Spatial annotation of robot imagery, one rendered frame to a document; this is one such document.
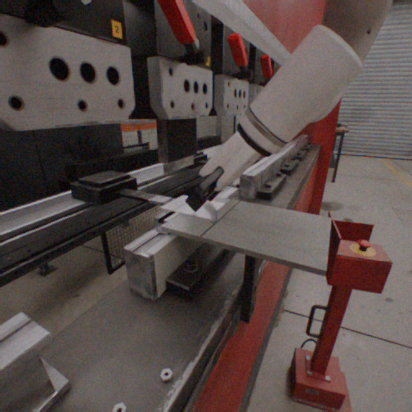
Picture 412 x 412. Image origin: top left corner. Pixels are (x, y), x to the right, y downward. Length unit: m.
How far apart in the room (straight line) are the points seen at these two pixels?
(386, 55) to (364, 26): 7.51
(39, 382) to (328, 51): 0.50
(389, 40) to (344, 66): 7.66
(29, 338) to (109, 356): 0.12
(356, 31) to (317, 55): 0.11
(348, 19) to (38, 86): 0.38
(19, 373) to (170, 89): 0.37
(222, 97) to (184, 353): 0.46
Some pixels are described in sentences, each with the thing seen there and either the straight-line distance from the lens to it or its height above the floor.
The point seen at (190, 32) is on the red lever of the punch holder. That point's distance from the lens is 0.35.
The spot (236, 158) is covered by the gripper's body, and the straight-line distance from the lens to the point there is 0.37.
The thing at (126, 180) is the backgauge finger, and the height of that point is 1.02.
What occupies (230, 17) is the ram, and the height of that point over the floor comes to 1.36.
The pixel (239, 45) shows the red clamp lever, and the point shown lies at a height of 1.30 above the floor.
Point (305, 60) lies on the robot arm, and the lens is 0.36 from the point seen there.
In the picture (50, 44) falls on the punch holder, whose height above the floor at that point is 1.24.
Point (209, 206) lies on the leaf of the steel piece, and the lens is 0.49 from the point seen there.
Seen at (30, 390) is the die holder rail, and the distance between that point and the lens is 0.36.
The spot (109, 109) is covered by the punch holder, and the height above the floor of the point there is 1.19.
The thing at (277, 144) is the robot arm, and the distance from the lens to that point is 0.37.
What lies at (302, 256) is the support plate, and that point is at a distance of 0.36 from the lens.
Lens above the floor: 1.19
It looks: 22 degrees down
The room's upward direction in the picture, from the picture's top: straight up
